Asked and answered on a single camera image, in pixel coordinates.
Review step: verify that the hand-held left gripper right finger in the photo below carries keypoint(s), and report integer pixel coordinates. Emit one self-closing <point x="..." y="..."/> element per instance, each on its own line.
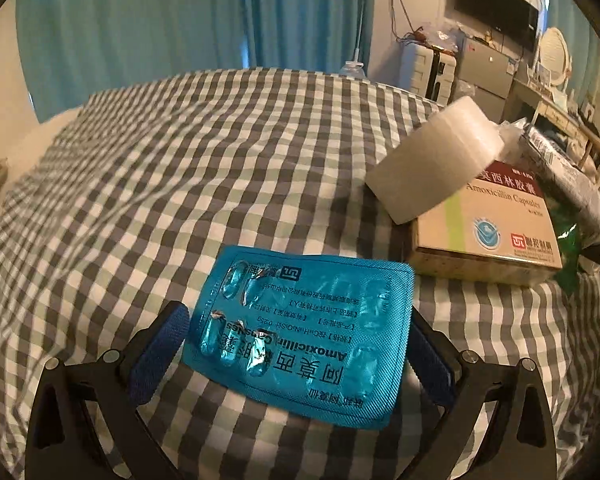
<point x="432" y="360"/>

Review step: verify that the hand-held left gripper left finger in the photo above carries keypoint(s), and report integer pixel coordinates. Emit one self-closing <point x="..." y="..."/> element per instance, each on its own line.
<point x="155" y="355"/>

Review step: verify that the blue blister pack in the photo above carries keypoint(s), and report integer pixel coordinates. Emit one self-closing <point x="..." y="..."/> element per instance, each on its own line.
<point x="305" y="340"/>

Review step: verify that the green plastic bag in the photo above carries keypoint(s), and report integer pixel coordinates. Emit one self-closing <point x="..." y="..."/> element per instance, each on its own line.
<point x="570" y="250"/>

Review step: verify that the clear bag with black trim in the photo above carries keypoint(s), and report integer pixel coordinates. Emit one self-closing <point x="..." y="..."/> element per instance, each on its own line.
<point x="570" y="175"/>

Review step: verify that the wooden chair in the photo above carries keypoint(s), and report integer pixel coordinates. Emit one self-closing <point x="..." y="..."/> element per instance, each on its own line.
<point x="597" y="147"/>

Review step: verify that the beige medicine box red stripe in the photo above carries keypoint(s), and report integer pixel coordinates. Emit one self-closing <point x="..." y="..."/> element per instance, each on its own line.
<point x="495" y="230"/>

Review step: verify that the grey white checked blanket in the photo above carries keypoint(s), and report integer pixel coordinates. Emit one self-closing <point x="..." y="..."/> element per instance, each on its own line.
<point x="155" y="200"/>

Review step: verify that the white dressing table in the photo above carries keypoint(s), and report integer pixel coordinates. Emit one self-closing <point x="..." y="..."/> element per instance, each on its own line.
<point x="555" y="110"/>

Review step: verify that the white tape roll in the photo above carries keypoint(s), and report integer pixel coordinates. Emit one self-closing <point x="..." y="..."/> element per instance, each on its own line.
<point x="430" y="170"/>

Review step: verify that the white vanity mirror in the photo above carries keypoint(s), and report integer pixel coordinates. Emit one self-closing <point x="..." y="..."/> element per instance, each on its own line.
<point x="554" y="57"/>

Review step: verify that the grey mini fridge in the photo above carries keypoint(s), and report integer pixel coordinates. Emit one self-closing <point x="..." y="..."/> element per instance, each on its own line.
<point x="485" y="70"/>

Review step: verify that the blue curtain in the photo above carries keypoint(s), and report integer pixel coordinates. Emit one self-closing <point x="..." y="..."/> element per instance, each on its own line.
<point x="310" y="15"/>
<point x="130" y="35"/>
<point x="575" y="20"/>

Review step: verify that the white suitcase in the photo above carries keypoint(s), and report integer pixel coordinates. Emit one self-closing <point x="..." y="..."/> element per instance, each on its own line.
<point x="425" y="72"/>

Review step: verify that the clear plastic bag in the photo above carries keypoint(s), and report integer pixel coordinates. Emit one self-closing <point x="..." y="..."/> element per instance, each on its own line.
<point x="432" y="40"/>

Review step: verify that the black television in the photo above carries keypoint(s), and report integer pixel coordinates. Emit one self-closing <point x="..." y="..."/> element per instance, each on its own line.
<point x="495" y="2"/>

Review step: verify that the large water jug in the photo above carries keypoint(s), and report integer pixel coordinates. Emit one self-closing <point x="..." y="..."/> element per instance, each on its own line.
<point x="354" y="70"/>

